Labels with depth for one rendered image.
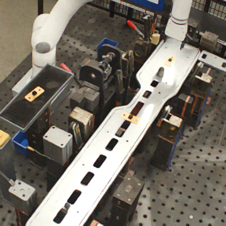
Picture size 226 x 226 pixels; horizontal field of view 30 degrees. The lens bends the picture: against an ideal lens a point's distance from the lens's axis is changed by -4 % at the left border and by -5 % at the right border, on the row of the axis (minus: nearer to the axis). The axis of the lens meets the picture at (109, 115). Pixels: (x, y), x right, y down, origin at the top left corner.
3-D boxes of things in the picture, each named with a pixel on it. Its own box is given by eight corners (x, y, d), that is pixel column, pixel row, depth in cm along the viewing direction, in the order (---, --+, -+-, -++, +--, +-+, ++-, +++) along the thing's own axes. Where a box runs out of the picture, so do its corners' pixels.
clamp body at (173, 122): (166, 175, 210) (181, 131, 184) (144, 165, 213) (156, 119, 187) (173, 162, 215) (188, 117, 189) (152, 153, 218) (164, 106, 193)
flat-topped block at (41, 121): (42, 170, 205) (37, 108, 172) (29, 163, 208) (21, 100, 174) (53, 156, 212) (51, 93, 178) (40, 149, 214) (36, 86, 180)
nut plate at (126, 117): (140, 119, 193) (140, 117, 192) (136, 124, 190) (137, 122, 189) (123, 111, 195) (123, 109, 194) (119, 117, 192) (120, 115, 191)
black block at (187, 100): (181, 145, 223) (193, 107, 201) (163, 136, 226) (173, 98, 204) (186, 134, 228) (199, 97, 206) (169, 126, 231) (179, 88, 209)
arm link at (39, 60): (31, 68, 212) (31, 32, 194) (34, 44, 224) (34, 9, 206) (54, 68, 214) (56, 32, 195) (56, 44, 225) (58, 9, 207)
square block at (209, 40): (201, 88, 253) (215, 42, 226) (189, 82, 255) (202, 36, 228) (205, 80, 258) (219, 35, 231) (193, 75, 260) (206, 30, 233)
